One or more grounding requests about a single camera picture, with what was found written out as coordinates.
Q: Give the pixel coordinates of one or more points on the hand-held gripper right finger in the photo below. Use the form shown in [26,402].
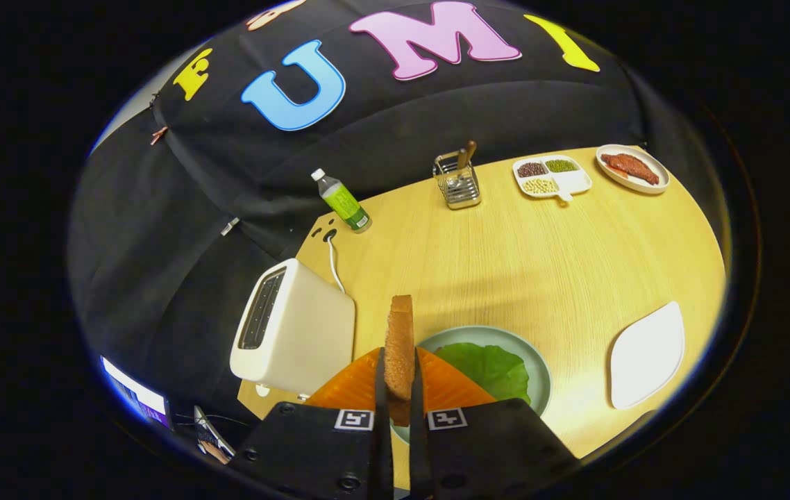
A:
[417,430]

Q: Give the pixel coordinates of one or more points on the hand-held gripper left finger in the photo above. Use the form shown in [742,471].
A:
[382,417]

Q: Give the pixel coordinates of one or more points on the toasted bread slice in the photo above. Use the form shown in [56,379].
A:
[400,347]

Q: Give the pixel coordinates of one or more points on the green lettuce leaf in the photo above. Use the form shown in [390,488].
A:
[492,368]

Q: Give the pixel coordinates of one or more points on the white toaster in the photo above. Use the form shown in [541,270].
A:
[312,333]

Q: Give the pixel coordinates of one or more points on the pale green round plate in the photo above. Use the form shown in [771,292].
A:
[485,335]

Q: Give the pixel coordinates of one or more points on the green label drink bottle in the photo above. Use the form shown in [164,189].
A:
[343,201]

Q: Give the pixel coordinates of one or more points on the white square plate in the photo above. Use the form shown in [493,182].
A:
[645,357]

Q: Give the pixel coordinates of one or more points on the computer monitor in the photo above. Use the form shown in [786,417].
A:
[135,392]

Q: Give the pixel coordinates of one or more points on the black backdrop cloth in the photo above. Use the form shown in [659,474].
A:
[228,180]

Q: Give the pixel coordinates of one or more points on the white divided bean dish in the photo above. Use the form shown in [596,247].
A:
[575,182]

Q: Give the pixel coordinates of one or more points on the orange carrot slice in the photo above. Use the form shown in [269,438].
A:
[616,171]

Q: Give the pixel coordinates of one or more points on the white round plate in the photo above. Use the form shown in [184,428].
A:
[645,187]

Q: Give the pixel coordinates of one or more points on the brown meat slice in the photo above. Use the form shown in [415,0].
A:
[631,167]

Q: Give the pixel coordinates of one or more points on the small red clip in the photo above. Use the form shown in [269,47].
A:
[159,135]

